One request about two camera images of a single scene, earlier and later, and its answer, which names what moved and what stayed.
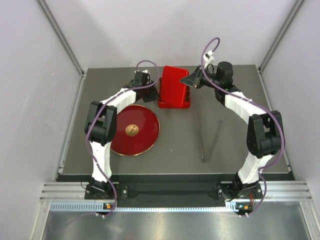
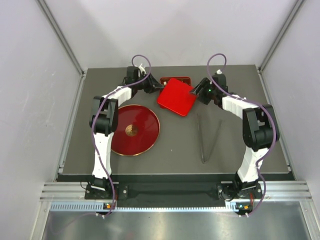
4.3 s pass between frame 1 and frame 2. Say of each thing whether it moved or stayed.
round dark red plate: stayed
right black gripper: moved
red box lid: moved
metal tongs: stayed
